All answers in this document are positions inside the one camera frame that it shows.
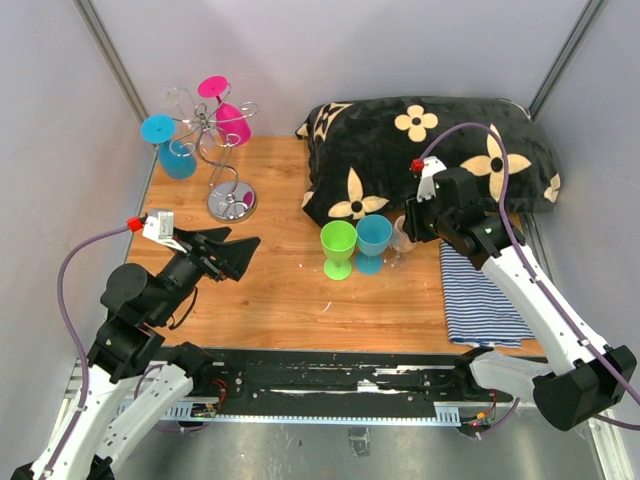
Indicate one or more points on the chrome wine glass rack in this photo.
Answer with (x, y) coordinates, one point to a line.
(230, 200)

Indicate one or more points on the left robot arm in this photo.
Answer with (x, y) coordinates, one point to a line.
(95, 440)

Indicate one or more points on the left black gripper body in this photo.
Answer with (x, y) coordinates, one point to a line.
(205, 261)

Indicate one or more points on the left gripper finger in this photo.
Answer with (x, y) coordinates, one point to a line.
(209, 239)
(232, 259)

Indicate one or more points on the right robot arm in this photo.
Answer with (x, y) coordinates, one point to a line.
(583, 375)

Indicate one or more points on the pink wine glass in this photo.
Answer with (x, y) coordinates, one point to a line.
(230, 122)

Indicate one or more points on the clear wine glass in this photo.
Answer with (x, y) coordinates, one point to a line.
(400, 242)
(180, 102)

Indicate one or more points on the blue striped cloth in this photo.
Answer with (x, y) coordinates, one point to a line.
(477, 312)

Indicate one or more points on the black floral pillow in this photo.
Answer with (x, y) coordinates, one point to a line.
(361, 151)

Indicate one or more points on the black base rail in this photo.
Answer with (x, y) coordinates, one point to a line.
(333, 386)

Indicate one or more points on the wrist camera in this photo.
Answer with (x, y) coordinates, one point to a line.
(425, 169)
(157, 225)

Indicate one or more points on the dark blue wine glass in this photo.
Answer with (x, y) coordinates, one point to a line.
(174, 157)

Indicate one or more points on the light blue wine glass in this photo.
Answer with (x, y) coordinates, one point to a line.
(373, 236)

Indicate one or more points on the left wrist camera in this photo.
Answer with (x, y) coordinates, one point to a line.
(157, 225)

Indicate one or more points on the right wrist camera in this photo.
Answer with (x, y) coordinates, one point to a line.
(425, 169)

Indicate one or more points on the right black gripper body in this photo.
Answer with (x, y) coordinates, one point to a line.
(422, 219)

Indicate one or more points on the green wine glass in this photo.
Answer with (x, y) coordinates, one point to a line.
(338, 240)

